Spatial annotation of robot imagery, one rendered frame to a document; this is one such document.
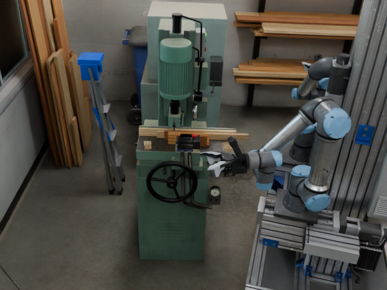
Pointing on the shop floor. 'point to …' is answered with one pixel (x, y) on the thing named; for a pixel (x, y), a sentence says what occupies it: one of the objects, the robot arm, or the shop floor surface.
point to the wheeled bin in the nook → (139, 48)
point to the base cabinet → (170, 222)
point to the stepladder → (98, 107)
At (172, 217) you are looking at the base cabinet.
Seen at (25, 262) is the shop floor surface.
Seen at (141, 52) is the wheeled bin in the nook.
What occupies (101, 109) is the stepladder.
